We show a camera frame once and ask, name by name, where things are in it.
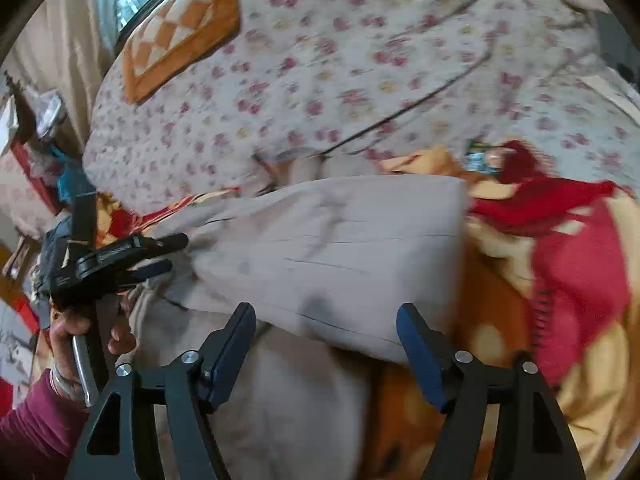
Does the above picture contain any orange checkered pillow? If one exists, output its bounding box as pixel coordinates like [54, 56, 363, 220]
[122, 0, 242, 106]

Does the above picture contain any white plastic bag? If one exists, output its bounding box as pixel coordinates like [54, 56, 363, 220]
[35, 90, 68, 141]

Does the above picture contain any person's left hand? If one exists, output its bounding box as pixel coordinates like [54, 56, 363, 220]
[48, 299, 137, 400]

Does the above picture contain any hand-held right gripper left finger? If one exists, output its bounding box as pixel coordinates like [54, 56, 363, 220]
[65, 302, 257, 480]

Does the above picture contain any orange red patterned blanket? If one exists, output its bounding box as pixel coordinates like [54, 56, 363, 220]
[95, 145, 640, 480]

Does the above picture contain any red knitted garment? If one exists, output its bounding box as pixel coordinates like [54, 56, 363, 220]
[470, 140, 631, 386]

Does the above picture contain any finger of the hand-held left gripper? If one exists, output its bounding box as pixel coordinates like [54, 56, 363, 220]
[52, 259, 173, 311]
[75, 232, 190, 281]

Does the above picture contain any silver bangle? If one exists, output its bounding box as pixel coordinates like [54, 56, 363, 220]
[50, 365, 88, 403]

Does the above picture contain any beige curtain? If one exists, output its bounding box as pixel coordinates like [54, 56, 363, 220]
[10, 0, 116, 146]

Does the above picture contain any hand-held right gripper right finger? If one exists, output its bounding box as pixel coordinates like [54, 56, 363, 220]
[396, 302, 587, 480]

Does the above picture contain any blue plastic bag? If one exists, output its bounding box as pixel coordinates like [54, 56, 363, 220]
[55, 165, 96, 201]

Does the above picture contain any beige garment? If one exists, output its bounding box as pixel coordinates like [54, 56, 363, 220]
[127, 175, 468, 480]

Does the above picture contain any floral quilt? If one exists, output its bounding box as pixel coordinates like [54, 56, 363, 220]
[82, 0, 616, 211]

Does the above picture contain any small printed packet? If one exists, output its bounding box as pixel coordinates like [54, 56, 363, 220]
[465, 140, 501, 176]

